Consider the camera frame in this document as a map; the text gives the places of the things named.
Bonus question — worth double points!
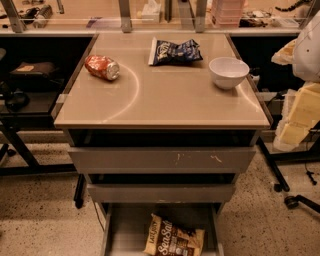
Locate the blue chip bag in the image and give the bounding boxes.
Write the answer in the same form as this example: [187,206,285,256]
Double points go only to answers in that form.
[148,38,202,66]

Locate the brown sea salt chip bag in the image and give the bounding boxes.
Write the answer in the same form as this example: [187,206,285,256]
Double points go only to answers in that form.
[144,214,205,256]

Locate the black bag on shelf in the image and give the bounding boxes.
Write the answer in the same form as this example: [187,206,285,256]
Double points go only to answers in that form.
[9,62,58,79]

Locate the white bowl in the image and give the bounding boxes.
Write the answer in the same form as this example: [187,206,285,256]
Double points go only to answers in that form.
[209,57,249,90]

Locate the black office chair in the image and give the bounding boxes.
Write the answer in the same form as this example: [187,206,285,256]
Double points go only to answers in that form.
[284,195,320,213]

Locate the open bottom drawer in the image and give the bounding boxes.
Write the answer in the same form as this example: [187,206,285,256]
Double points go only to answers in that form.
[100,203,224,256]

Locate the white tissue box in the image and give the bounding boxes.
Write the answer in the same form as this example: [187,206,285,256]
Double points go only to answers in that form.
[141,0,161,23]

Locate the top grey drawer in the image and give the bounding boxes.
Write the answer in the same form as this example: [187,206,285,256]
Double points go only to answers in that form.
[68,147,255,174]

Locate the pink plastic container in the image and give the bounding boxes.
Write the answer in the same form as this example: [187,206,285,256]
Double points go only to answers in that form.
[211,0,245,28]

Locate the grey drawer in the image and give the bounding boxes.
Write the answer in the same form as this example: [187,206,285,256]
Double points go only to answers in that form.
[87,184,235,203]
[68,147,255,174]

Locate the middle grey drawer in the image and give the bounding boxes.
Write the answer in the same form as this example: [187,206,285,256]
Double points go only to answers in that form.
[87,184,235,203]

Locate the black headphones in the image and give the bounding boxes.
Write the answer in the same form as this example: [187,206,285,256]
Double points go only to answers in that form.
[5,91,30,112]

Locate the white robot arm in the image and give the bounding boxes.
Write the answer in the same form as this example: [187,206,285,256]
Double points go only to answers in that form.
[271,11,320,151]

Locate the grey drawer cabinet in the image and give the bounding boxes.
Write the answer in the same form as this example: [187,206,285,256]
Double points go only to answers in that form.
[53,32,272,256]

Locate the crushed red soda can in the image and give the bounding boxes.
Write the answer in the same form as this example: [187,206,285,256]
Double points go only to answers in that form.
[85,55,120,81]

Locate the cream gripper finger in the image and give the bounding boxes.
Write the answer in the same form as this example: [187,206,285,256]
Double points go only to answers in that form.
[271,39,296,65]
[273,82,320,152]

